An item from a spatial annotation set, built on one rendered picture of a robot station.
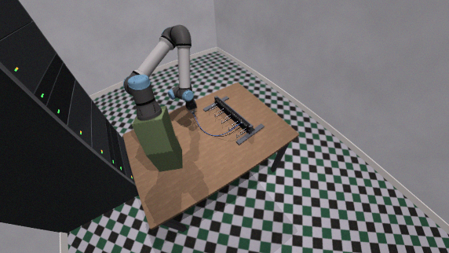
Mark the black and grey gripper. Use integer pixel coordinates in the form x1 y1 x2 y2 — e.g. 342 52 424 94
185 99 197 113

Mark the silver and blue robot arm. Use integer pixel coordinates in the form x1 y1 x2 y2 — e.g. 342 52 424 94
123 25 194 121

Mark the black network patch panel rack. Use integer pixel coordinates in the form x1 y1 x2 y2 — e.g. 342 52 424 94
203 96 265 145

